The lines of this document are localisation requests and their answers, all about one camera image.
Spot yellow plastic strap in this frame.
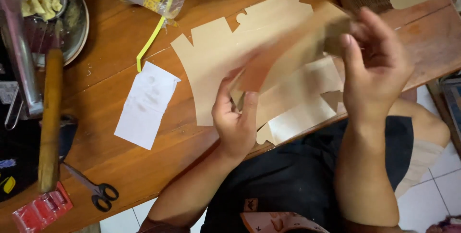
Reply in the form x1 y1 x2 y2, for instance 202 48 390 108
136 0 175 73

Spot brown cardboard blank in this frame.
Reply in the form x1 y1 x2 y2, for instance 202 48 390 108
230 2 355 94

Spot black bag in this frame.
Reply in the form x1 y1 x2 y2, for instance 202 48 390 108
0 113 79 203

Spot round metal plate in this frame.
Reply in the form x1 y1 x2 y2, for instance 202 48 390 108
32 0 90 68

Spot metal tongs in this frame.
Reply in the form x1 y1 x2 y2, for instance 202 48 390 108
0 0 44 131

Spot person's black clothing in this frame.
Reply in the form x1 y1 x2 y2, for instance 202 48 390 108
200 116 415 233

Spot wooden handle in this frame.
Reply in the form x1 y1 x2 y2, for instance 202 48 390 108
37 47 65 194

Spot person's leg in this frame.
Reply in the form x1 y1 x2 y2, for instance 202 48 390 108
387 88 451 201

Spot red plastic packet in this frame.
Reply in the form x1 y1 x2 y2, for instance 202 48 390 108
12 181 74 233

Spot wooden crate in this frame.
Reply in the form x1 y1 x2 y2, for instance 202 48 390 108
427 72 461 159

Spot large tan die-cut cardboard sheet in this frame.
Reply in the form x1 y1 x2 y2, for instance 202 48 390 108
171 0 315 127

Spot metal bowl of yellow crackers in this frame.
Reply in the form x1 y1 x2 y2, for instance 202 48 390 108
21 0 69 22

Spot pale die-cut cardboard sheet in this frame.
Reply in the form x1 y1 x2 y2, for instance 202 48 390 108
256 95 347 146

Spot white paper sheet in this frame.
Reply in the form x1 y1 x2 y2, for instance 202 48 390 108
114 61 181 151

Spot person's right hand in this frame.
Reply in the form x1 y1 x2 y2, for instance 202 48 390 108
340 7 415 130

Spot person's left hand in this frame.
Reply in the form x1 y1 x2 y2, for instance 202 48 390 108
211 68 260 161

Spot black-handled scissors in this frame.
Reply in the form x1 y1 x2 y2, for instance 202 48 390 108
61 162 120 213

